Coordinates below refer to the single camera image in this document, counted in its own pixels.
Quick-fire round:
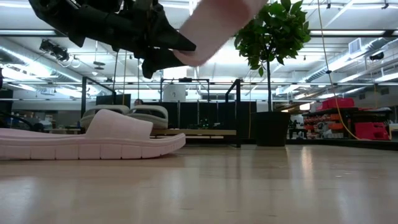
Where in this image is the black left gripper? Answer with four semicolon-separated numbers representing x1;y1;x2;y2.
102;0;197;80

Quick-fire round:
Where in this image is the pink rubber slide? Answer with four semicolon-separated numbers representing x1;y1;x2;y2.
0;108;187;161
173;0;268;67

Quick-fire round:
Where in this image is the black monitor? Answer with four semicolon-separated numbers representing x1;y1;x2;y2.
95;93;131;106

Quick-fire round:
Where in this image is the green plant in black pot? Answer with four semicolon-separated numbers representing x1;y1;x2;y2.
233;0;312;147

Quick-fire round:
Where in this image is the flat red storage bin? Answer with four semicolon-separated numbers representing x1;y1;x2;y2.
322;98;355;110

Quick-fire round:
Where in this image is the rack with orange bins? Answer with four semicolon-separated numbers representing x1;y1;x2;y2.
302;107;392;141

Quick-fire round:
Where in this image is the tall red storage crate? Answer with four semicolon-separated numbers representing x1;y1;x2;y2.
354;122;389;141

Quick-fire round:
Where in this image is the black partition wall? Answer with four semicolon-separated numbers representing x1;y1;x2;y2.
141;101;257;130

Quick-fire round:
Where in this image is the wooden shelf with black frame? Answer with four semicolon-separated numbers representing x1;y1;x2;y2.
80;76;242;149

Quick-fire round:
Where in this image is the yellow hanging cable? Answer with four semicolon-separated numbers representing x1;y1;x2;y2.
316;0;359;140

